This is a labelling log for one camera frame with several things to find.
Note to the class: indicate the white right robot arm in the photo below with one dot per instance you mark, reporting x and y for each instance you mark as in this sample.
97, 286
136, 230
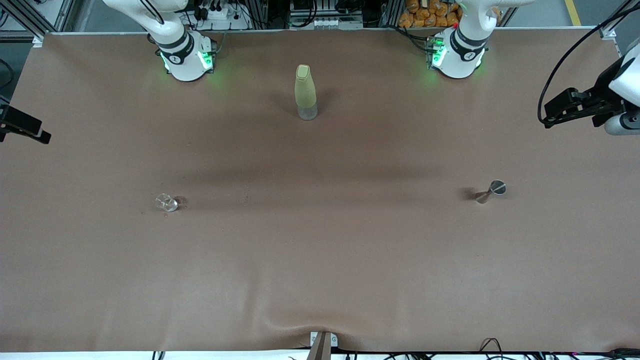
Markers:
185, 65

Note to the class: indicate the steel double jigger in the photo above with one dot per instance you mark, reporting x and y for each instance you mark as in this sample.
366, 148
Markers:
492, 190

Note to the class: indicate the yellow-green bottle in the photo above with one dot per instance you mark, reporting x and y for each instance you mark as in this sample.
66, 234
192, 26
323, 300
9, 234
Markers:
305, 90

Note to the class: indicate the white power strip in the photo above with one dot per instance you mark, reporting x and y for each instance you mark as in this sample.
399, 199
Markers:
220, 14

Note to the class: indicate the white terminal block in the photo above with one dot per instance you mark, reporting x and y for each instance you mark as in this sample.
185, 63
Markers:
330, 22

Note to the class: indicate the clear glass cup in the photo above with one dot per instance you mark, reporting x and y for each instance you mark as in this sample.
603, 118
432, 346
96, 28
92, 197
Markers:
166, 202

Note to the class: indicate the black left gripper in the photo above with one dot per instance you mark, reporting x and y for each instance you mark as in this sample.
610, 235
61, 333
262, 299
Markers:
603, 86

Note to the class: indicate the black control box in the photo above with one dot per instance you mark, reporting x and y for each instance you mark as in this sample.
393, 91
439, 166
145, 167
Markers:
325, 7

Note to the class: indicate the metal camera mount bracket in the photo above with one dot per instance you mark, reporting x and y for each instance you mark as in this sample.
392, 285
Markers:
322, 347

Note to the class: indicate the orange bread pile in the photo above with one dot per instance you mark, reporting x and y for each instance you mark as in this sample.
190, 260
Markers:
425, 17

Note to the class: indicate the silver aluminium frame beam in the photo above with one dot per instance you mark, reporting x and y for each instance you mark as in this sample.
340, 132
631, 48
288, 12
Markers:
609, 33
38, 40

